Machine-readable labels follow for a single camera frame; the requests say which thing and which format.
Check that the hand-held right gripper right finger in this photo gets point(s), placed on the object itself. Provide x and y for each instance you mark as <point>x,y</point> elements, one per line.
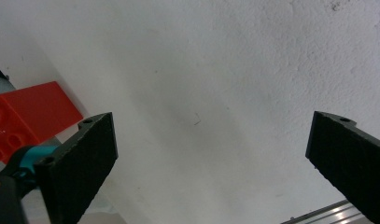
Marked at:
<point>349,155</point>

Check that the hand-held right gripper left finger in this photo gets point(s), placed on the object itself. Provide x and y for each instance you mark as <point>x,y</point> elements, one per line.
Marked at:
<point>75,168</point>

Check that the aluminium profile rail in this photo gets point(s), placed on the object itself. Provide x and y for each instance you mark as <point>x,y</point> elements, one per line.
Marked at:
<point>330,214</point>

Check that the red toy building block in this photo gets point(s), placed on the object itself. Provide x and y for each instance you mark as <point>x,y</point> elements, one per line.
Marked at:
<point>35,112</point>

